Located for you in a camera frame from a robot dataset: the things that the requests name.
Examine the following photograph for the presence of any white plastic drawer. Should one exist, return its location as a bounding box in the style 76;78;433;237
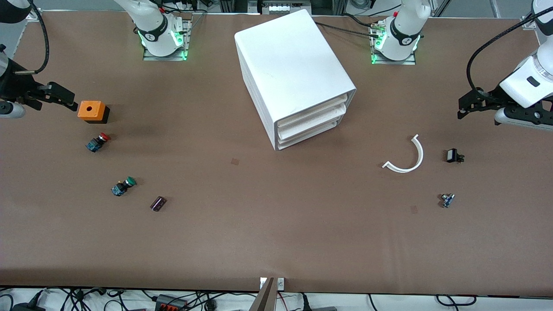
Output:
279;113;347;140
276;100;349;129
279;122;344;150

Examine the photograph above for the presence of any white drawer cabinet shell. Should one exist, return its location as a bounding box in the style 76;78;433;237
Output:
235;9;358;151

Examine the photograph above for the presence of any white curved plastic strip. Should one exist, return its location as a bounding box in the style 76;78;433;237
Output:
382;134;424;174

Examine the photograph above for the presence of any black power strip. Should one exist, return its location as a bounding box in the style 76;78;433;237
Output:
155;294;189;311

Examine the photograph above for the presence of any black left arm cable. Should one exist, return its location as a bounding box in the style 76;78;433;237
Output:
467;6;553;93

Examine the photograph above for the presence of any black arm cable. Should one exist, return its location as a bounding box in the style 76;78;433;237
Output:
467;6;553;93
15;0;50;75

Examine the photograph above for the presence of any orange button enclosure box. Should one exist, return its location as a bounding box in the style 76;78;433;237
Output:
77;101;110;125

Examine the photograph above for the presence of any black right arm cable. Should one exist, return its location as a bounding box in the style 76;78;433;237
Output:
15;0;50;75

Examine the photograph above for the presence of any red push button switch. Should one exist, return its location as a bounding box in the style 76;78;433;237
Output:
85;133;111;153

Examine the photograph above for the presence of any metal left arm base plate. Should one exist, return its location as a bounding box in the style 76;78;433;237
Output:
371;22;416;66

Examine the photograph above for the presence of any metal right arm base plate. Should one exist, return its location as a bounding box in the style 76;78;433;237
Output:
143;19;191;61

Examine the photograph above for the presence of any green push button switch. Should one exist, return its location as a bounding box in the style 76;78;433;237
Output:
111;176;137;197

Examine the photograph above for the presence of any black cable on table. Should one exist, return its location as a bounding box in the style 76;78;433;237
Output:
315;21;383;38

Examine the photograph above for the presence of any black looped cable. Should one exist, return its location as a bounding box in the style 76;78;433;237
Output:
435;295;477;307

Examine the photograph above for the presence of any aluminium frame structure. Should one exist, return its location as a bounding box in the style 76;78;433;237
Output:
218;0;348;16

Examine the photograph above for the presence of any wooden post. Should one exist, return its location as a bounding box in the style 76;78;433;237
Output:
250;277;277;311

